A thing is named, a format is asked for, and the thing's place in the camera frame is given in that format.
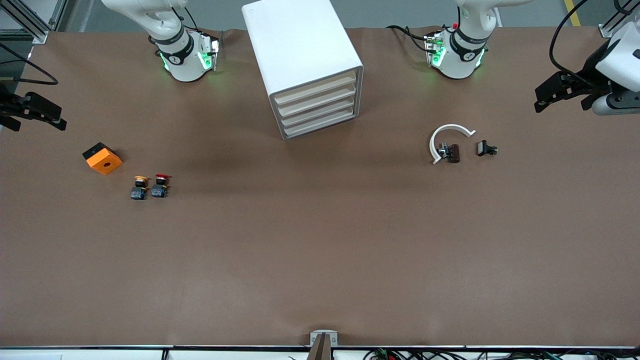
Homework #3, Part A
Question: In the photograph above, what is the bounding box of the cream plastic drawer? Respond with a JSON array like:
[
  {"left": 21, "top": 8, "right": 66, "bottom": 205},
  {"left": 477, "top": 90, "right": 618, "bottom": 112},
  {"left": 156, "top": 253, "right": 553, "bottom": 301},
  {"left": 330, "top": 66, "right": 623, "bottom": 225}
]
[
  {"left": 283, "top": 105, "right": 360, "bottom": 139},
  {"left": 273, "top": 70, "right": 358, "bottom": 106},
  {"left": 276, "top": 81, "right": 358, "bottom": 117},
  {"left": 280, "top": 93, "right": 359, "bottom": 129}
]

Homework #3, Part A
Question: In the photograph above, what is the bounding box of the yellow push button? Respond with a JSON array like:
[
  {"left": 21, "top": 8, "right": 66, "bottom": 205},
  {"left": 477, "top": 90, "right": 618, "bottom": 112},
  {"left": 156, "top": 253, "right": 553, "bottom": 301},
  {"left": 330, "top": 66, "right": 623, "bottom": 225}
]
[{"left": 130, "top": 175, "right": 149, "bottom": 201}]

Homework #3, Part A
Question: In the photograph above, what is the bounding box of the red push button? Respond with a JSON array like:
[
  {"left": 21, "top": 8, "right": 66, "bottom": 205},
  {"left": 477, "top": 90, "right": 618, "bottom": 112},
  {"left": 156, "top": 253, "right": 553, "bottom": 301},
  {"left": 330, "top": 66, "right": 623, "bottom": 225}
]
[{"left": 151, "top": 173, "right": 172, "bottom": 198}]

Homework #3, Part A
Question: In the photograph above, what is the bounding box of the white drawer cabinet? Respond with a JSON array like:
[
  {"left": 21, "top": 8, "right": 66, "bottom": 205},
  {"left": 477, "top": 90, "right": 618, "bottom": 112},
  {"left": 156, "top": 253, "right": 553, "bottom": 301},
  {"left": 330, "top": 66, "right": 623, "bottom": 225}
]
[{"left": 241, "top": 0, "right": 364, "bottom": 141}]

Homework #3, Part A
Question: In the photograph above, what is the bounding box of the white curved plastic part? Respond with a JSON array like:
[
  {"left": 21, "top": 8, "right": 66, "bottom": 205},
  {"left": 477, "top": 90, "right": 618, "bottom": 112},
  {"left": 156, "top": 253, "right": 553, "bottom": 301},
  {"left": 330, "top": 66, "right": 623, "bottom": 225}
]
[{"left": 429, "top": 123, "right": 477, "bottom": 166}]

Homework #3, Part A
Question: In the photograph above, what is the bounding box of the brown table mat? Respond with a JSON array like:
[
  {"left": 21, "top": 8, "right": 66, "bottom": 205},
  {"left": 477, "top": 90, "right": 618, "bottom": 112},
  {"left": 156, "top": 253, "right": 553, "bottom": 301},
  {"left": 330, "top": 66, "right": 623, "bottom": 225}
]
[{"left": 0, "top": 26, "right": 640, "bottom": 348}]

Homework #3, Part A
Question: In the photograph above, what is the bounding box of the aluminium frame profile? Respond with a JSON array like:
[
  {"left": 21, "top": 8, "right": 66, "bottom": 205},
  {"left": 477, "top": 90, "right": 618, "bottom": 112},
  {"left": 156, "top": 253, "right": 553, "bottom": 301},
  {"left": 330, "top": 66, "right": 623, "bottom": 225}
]
[
  {"left": 598, "top": 0, "right": 640, "bottom": 39},
  {"left": 0, "top": 0, "right": 51, "bottom": 45}
]

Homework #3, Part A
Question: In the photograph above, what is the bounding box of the orange button enclosure box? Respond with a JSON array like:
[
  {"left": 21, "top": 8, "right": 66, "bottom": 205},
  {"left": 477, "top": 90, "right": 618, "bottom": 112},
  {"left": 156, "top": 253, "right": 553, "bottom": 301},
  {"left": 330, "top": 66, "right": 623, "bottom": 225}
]
[{"left": 82, "top": 142, "right": 123, "bottom": 176}]

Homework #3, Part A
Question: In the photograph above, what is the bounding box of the black arm base cable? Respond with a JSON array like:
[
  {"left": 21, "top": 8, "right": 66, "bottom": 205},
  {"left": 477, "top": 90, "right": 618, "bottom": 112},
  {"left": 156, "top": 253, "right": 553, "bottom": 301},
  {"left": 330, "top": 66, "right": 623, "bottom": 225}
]
[{"left": 386, "top": 24, "right": 436, "bottom": 55}]

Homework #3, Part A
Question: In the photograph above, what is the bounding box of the grey metal bracket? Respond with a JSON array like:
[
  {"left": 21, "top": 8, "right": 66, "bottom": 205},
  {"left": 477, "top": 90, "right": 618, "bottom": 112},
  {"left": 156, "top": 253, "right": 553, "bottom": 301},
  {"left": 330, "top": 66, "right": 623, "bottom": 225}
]
[{"left": 309, "top": 329, "right": 339, "bottom": 347}]

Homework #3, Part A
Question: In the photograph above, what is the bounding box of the brown camera pole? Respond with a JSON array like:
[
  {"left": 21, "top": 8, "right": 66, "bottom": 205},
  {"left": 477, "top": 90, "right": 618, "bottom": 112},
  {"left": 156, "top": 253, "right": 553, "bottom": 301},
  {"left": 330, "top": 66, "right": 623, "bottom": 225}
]
[{"left": 306, "top": 333, "right": 333, "bottom": 360}]

